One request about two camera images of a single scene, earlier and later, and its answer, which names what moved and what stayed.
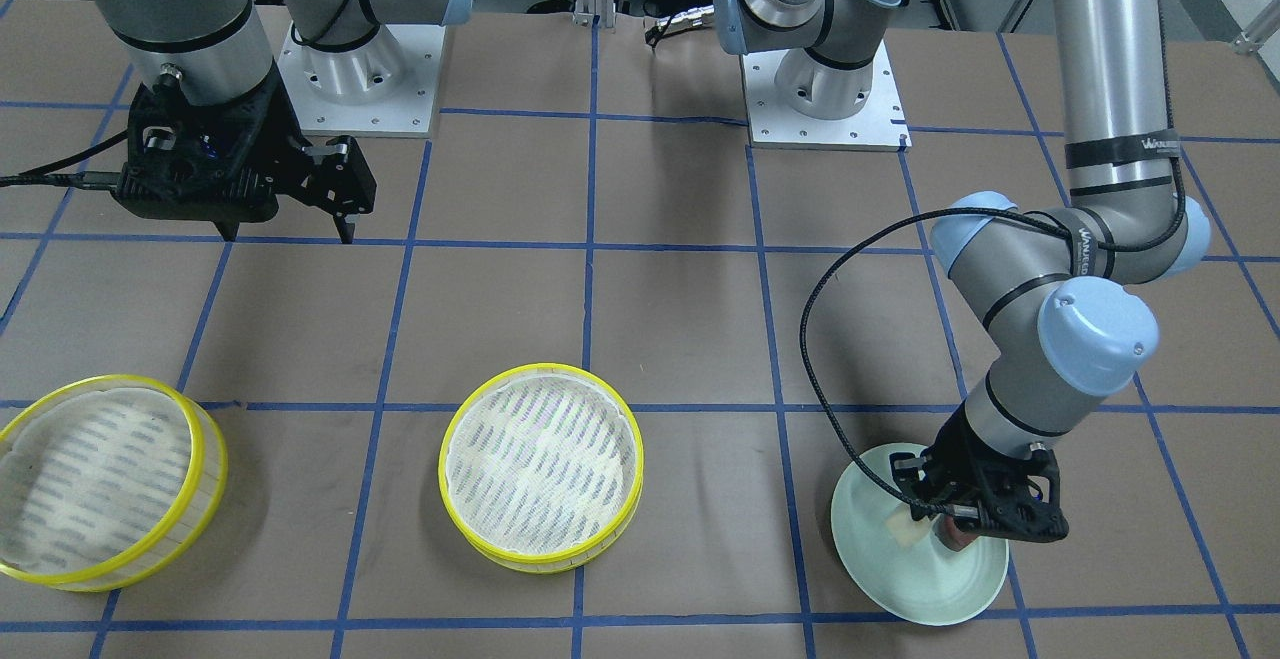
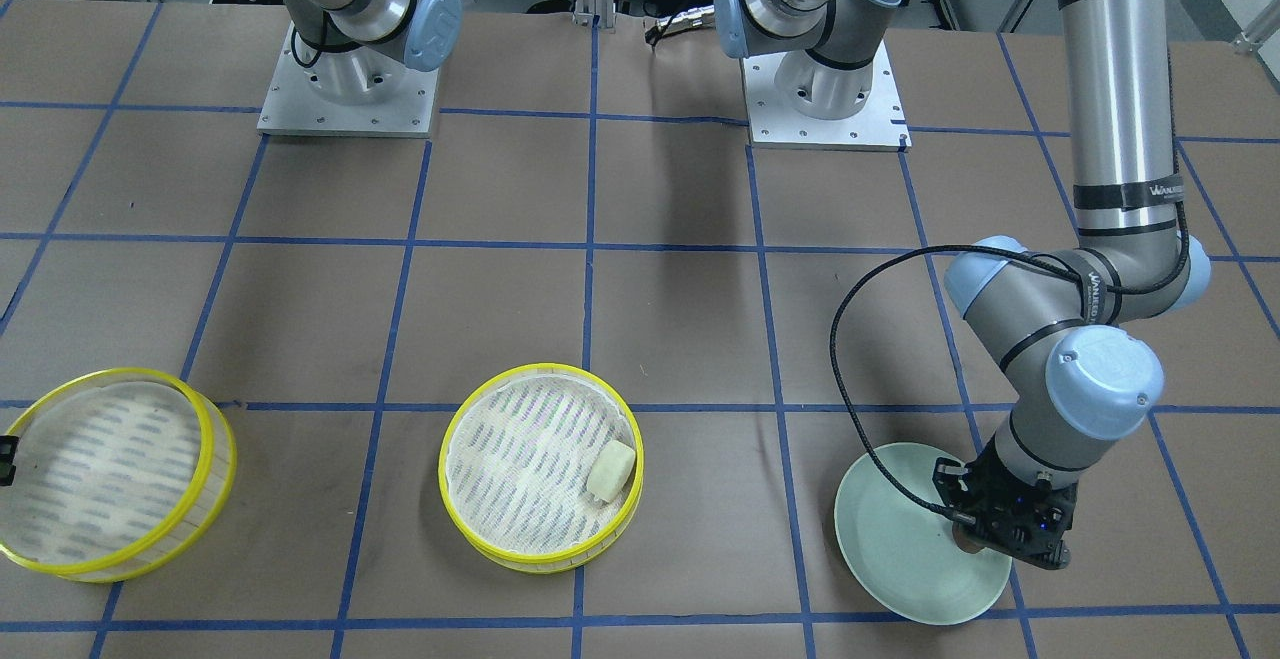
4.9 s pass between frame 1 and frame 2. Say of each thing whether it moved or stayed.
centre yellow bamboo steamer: stayed
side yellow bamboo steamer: stayed
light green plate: stayed
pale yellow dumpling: moved
